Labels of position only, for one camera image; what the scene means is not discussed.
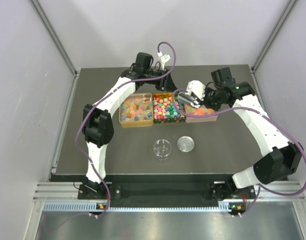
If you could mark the grey slotted cable duct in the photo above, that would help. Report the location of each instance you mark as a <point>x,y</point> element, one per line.
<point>95,207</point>

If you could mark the clear glass jar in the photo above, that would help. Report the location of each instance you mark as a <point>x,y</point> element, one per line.
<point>162,150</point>

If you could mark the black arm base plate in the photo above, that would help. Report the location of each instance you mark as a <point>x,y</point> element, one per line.
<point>208,191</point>

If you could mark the pink candy tin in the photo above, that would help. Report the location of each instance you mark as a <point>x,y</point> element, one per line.
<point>199,115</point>

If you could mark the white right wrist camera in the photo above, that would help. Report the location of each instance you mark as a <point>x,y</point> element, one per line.
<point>197,89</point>

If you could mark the gold popsicle candy tin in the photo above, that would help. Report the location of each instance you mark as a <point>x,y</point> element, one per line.
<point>136,111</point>

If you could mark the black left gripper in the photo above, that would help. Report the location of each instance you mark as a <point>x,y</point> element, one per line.
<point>164,81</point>

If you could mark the aluminium frame rail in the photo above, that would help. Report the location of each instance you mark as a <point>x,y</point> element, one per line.
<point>65,191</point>

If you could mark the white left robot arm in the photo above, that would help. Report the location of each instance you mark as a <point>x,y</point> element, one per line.
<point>97,118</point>

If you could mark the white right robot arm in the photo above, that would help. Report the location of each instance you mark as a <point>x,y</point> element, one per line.
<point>280,155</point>

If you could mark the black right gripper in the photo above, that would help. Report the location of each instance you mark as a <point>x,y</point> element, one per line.
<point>204,102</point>

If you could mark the dark green star candy tin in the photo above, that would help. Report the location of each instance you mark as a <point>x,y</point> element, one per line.
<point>164,110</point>

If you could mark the round silver jar lid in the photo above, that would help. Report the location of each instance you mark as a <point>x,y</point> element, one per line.
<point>185,144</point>

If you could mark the silver metal scoop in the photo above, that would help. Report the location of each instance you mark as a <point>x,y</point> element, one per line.
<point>189,99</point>

